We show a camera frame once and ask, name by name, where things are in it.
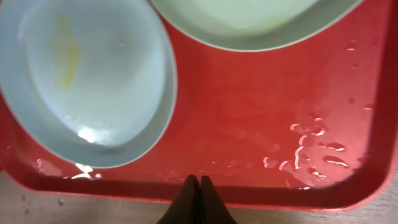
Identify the red plastic tray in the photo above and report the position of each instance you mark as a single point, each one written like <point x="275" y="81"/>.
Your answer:
<point x="312" y="126"/>

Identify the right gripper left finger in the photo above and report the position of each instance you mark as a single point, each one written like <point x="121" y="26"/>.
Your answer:
<point x="183" y="209"/>

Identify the light blue round plate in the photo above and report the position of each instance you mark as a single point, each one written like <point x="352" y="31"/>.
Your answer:
<point x="93" y="82"/>

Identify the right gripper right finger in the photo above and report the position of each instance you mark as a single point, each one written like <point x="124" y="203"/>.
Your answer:
<point x="211" y="208"/>

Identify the mint green round plate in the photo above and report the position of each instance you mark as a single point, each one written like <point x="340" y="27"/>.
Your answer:
<point x="252" y="25"/>

